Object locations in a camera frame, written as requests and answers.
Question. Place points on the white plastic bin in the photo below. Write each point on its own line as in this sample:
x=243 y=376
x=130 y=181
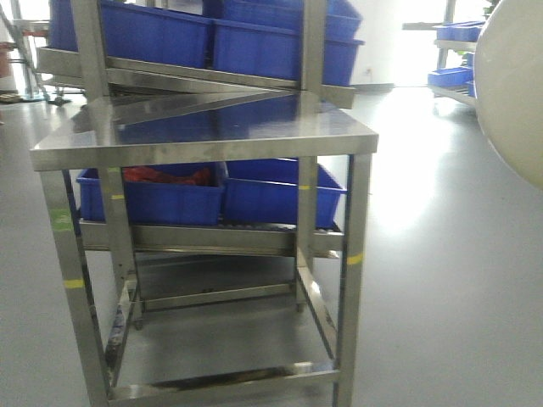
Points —
x=508 y=84

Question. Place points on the stainless steel shelf rack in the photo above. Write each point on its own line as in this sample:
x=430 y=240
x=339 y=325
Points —
x=99 y=75

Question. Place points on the distant shelf with crates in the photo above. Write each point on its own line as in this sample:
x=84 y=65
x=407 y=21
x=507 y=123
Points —
x=455 y=28

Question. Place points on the blue crate lower right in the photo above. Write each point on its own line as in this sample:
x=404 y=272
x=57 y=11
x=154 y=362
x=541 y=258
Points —
x=266 y=191

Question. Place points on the blue crate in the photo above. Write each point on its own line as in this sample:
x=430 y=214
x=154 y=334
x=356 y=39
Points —
x=155 y=35
x=266 y=191
x=268 y=51
x=178 y=204

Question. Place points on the red items in crate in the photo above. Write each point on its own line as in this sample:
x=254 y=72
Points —
x=169 y=176

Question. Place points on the stainless steel table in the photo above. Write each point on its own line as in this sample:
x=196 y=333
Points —
x=334 y=154

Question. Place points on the blue crate lower left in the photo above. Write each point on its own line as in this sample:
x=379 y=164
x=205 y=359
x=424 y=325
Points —
x=178 y=204

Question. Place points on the blue crate upper right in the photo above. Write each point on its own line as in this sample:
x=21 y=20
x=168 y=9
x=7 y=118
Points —
x=268 y=51

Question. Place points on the blue crate upper left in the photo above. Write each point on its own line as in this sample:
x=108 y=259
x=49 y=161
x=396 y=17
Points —
x=155 y=35

